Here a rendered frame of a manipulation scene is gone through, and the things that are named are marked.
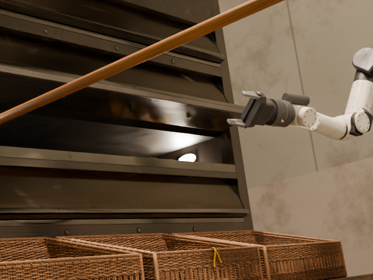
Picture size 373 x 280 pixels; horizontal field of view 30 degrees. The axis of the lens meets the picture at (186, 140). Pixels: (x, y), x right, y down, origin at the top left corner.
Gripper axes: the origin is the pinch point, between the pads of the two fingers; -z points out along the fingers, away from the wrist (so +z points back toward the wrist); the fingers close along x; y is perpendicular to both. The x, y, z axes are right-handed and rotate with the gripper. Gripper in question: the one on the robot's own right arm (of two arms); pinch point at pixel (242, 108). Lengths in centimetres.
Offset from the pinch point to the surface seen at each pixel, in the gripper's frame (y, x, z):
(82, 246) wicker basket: 1, -59, -35
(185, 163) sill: -58, -68, 39
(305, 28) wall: -201, -50, 203
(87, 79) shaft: 0, 3, -55
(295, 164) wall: -143, -127, 202
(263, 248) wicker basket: 9, -54, 34
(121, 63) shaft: 8, 14, -52
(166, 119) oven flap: -73, -55, 30
